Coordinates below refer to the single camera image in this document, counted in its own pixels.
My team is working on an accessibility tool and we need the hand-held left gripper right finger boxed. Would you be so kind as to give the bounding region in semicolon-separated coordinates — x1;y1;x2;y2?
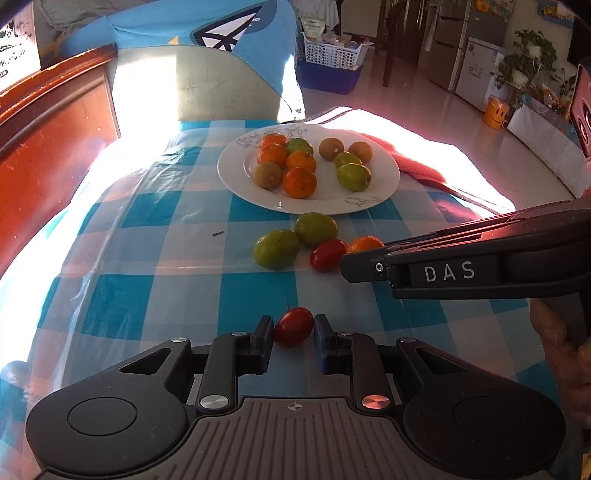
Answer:
313;314;469;414

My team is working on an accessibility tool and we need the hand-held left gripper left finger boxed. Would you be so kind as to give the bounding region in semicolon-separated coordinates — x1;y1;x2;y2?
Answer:
119;315;275;416

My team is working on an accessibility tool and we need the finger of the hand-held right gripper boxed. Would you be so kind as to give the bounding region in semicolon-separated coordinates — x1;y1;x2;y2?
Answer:
340;248;389;284

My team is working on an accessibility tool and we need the red cherry tomato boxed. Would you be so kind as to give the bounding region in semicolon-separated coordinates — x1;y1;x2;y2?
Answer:
274;307;315;349
309;239;348;272

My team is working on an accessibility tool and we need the white oval plate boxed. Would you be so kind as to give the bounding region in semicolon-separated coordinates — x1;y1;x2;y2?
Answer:
217;123;401;216

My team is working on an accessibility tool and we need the large orange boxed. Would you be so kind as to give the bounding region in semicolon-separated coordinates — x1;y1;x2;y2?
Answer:
283;167;318;199

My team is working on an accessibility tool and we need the brown round fruit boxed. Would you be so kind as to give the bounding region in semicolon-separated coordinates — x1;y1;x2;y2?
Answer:
347;141;373;164
254;161;284;190
318;137;345;162

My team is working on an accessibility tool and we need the person's right hand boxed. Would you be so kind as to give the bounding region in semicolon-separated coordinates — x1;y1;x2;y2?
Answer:
530;299;591;430

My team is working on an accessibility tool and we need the orange-red towel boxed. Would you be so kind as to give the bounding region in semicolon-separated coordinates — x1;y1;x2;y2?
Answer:
360;131;513;215

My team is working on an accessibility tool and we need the white panel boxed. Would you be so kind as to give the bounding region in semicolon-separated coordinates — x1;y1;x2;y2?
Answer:
508;104;591;197

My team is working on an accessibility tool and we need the blue checked tablecloth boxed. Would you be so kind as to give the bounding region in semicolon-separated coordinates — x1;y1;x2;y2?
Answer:
0;117;573;467

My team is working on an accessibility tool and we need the yellow smiley bucket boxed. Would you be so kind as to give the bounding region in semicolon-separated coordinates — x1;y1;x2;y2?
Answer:
483;95;510;128

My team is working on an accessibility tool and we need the speaker box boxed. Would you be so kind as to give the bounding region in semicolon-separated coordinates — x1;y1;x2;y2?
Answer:
569;62;591;160

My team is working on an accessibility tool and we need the white chest freezer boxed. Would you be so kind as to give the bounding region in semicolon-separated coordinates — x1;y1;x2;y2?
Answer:
455;37;506;109

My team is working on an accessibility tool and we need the blue plastic bin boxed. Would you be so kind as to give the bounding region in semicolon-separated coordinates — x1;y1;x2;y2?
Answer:
295;60;363;95

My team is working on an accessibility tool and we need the green potted plant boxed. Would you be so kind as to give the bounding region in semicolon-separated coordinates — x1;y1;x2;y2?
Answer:
496;30;559;90

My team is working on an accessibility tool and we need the white plastic basket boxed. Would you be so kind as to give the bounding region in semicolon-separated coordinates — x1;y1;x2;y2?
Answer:
301;32;370;70

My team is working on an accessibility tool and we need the grey refrigerator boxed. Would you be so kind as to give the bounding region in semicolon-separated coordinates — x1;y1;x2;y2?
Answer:
427;0;509;93

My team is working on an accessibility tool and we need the beige chair back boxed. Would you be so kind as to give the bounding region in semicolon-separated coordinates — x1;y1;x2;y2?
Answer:
175;46;282;123

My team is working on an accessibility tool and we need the red-brown wooden headboard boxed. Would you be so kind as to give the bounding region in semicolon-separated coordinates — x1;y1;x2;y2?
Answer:
0;44;122;278

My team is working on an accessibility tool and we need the blue printed cloth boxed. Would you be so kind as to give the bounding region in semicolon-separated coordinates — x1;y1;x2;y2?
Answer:
60;0;305;125

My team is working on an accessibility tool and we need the white printed poster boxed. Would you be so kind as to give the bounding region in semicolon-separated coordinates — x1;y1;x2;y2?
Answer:
0;9;42;90

